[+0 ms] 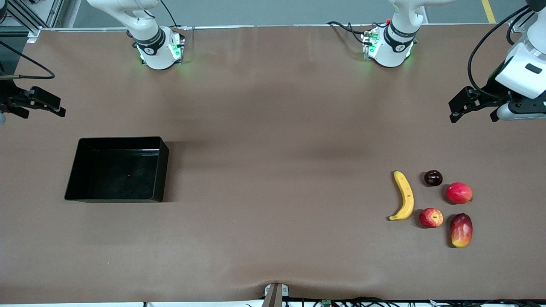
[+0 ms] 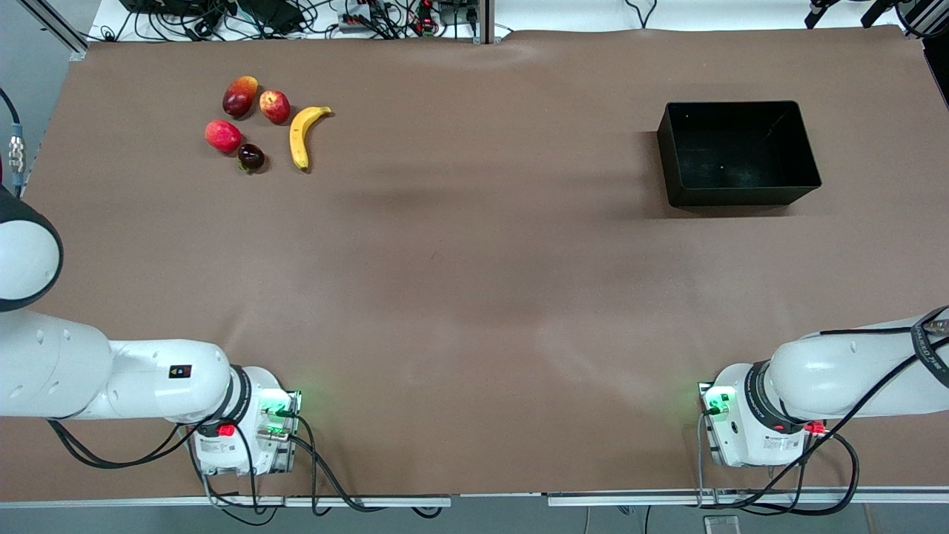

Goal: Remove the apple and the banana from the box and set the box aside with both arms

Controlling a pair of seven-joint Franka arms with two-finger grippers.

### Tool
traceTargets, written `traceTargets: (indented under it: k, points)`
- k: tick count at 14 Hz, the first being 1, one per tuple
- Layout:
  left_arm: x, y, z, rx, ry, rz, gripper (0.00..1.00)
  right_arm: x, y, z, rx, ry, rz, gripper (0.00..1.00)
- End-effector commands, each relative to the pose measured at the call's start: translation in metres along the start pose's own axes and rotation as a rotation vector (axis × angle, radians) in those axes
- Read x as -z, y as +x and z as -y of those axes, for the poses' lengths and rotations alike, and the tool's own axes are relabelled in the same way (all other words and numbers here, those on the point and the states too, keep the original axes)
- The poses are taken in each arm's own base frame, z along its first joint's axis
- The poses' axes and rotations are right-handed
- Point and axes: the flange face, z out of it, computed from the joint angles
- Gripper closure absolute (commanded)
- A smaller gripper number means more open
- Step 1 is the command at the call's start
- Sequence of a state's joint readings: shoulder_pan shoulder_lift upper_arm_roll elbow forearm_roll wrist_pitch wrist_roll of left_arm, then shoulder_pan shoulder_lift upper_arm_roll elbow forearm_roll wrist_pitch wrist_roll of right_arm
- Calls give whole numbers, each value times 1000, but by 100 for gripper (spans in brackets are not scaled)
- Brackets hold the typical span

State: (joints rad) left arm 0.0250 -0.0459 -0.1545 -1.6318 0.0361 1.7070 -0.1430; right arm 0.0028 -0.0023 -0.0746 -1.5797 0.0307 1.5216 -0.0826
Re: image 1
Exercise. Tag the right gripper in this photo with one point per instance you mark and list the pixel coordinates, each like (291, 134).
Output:
(6, 95)

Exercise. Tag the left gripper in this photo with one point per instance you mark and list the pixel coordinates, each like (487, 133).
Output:
(489, 93)

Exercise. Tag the black plastic box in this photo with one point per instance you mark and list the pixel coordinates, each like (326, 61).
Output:
(119, 175)

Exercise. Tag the yellow banana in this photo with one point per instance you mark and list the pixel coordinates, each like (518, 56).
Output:
(407, 196)

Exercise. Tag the red yellow-speckled apple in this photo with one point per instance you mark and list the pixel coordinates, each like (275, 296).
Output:
(431, 218)

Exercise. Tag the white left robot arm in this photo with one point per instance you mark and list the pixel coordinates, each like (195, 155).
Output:
(396, 47)

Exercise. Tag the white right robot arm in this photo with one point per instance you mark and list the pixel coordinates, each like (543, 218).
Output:
(147, 30)

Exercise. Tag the dark purple plum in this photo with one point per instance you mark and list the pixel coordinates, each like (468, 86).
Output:
(433, 178)

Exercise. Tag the red round peach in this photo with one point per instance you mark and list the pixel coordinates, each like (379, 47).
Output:
(458, 193)

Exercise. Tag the red yellow mango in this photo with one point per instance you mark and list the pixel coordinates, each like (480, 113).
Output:
(461, 230)

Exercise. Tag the brown table mat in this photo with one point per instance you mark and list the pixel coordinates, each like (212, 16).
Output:
(256, 234)

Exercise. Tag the small green circuit board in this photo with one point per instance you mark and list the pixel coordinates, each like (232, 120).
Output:
(327, 303)

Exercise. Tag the aluminium frame profile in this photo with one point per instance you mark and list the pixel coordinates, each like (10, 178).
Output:
(32, 32)
(517, 26)

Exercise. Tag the silver table edge rail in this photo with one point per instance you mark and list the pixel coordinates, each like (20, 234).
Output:
(277, 26)

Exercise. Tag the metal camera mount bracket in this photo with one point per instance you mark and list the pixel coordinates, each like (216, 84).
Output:
(275, 296)

